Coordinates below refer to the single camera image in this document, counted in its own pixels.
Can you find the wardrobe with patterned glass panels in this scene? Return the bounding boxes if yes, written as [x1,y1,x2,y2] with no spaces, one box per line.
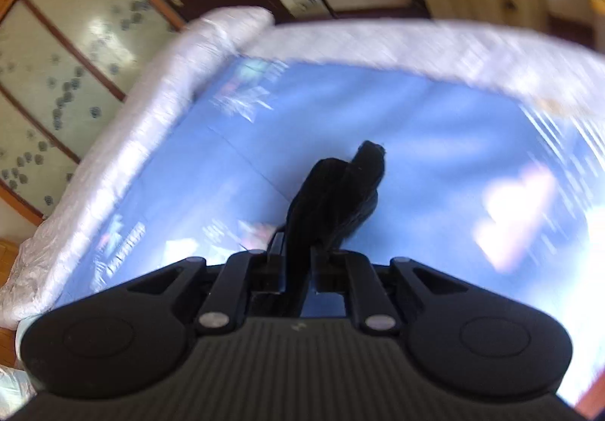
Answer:
[0,0,186,224]

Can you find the black pants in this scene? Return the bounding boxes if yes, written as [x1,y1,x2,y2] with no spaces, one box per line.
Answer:
[276,140,389,318]

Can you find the white quilt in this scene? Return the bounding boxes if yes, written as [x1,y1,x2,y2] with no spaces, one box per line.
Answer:
[0,6,605,325]

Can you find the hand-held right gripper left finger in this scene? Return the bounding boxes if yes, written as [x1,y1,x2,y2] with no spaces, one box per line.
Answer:
[127,232,285,336]

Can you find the blue printed bed sheet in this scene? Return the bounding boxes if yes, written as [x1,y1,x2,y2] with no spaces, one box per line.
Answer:
[57,54,605,407]

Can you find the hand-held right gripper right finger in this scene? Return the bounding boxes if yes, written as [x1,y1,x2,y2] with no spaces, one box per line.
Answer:
[309,247,468,336]

